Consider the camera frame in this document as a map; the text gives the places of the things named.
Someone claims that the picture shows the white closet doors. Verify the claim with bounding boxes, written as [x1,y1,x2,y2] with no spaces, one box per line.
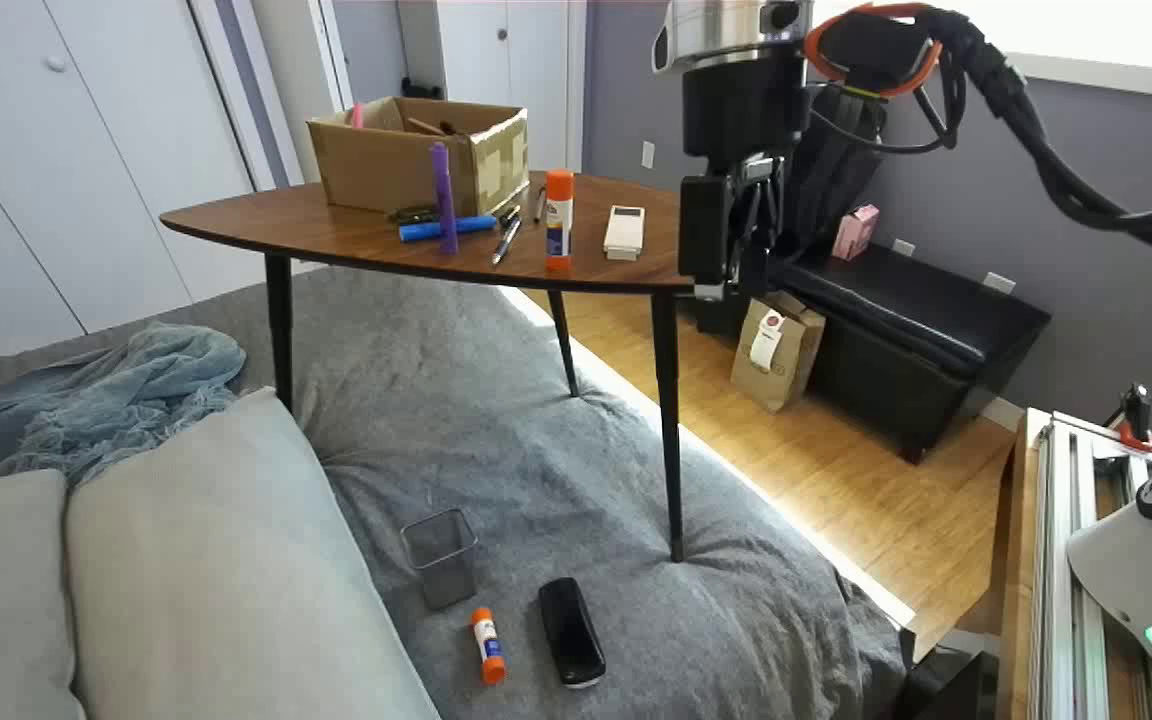
[0,0,313,373]

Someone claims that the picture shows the blue marker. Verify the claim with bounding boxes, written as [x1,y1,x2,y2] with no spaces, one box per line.
[397,211,505,248]

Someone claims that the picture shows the blue blanket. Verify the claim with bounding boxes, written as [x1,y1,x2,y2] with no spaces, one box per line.
[0,319,251,500]

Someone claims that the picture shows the tall glue stick orange cap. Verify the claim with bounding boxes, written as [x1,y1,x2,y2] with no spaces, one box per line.
[538,169,580,267]

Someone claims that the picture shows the white open door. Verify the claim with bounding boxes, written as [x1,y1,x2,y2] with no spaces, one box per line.
[187,0,356,192]

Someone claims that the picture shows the small glue stick orange cap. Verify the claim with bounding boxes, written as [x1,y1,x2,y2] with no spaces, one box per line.
[468,606,512,689]

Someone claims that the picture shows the large grey pillow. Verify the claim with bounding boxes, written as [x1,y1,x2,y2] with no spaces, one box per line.
[63,388,442,720]

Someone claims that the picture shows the white remote control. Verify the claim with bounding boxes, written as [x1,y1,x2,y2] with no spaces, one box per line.
[599,199,652,264]

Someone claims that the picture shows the wooden side table black legs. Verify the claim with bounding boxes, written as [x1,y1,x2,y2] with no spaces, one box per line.
[155,169,701,564]

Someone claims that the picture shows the red black clamp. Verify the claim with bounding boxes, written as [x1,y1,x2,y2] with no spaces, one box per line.
[1105,382,1152,458]

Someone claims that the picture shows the small cardboard package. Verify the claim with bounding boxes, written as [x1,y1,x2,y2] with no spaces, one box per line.
[726,294,828,415]

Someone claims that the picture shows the purple marker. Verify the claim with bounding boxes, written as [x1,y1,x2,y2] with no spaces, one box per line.
[427,142,461,259]

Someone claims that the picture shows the white panelled door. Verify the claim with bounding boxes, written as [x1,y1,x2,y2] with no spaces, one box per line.
[431,0,590,177]

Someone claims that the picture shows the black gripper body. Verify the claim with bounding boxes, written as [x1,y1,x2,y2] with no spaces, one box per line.
[681,55,812,177]

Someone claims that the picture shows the black mesh pen cup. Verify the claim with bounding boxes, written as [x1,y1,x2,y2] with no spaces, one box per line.
[397,503,484,617]

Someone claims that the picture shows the black silver pen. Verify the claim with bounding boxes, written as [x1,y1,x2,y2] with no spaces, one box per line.
[487,211,526,267]

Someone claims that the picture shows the open cardboard box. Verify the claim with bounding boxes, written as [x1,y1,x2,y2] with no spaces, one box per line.
[303,92,537,219]

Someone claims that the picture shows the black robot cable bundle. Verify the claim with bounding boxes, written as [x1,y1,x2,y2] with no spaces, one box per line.
[808,0,1152,277]

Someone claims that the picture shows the aluminium robot stand frame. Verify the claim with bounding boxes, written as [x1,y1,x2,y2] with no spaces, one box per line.
[996,404,1152,720]

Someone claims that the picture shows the black leather ottoman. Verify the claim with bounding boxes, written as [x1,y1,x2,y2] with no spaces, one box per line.
[733,240,1055,467]

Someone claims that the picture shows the pink box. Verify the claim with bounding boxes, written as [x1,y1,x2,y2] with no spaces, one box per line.
[828,199,883,264]

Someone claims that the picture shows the black remote control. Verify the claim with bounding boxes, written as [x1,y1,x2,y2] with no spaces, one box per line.
[533,571,611,693]

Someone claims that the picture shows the grey bed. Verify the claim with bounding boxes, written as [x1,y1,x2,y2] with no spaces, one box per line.
[0,264,911,720]

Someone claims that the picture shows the small black object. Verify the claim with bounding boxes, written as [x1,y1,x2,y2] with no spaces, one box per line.
[384,199,442,228]

